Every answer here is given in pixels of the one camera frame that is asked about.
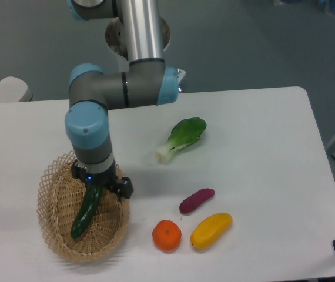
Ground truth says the white chair armrest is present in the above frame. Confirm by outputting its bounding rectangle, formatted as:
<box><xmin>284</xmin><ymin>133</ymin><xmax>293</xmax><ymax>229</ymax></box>
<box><xmin>0</xmin><ymin>76</ymin><xmax>33</xmax><ymax>103</ymax></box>

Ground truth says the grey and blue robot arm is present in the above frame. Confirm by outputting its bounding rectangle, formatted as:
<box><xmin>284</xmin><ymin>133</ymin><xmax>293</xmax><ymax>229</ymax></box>
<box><xmin>65</xmin><ymin>1</ymin><xmax>179</xmax><ymax>203</ymax></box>

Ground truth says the orange tangerine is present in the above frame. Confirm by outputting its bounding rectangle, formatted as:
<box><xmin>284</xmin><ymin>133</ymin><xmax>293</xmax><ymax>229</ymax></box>
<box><xmin>152</xmin><ymin>220</ymin><xmax>182</xmax><ymax>253</ymax></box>

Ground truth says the green bok choy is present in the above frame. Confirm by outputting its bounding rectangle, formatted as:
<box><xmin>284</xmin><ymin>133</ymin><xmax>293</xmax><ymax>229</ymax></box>
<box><xmin>155</xmin><ymin>117</ymin><xmax>207</xmax><ymax>165</ymax></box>

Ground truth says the yellow mango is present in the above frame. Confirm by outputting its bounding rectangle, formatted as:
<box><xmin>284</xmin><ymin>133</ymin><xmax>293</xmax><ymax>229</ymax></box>
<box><xmin>190</xmin><ymin>213</ymin><xmax>233</xmax><ymax>250</ymax></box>

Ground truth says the woven wicker basket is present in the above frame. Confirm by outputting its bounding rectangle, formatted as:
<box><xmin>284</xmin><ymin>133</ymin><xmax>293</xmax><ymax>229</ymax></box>
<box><xmin>37</xmin><ymin>151</ymin><xmax>130</xmax><ymax>263</ymax></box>

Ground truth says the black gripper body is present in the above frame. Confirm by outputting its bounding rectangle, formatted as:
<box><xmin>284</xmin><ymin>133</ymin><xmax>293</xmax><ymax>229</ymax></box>
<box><xmin>71</xmin><ymin>160</ymin><xmax>118</xmax><ymax>191</ymax></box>

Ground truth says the purple sweet potato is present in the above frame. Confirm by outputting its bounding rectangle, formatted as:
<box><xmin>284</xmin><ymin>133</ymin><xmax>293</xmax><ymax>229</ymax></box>
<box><xmin>179</xmin><ymin>188</ymin><xmax>215</xmax><ymax>214</ymax></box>

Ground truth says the green cucumber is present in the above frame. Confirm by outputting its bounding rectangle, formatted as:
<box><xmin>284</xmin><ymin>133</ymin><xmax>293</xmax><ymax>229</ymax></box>
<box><xmin>70</xmin><ymin>184</ymin><xmax>103</xmax><ymax>239</ymax></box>

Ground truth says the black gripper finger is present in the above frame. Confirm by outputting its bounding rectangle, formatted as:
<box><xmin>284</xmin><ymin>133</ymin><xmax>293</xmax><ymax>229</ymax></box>
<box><xmin>113</xmin><ymin>177</ymin><xmax>134</xmax><ymax>202</ymax></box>

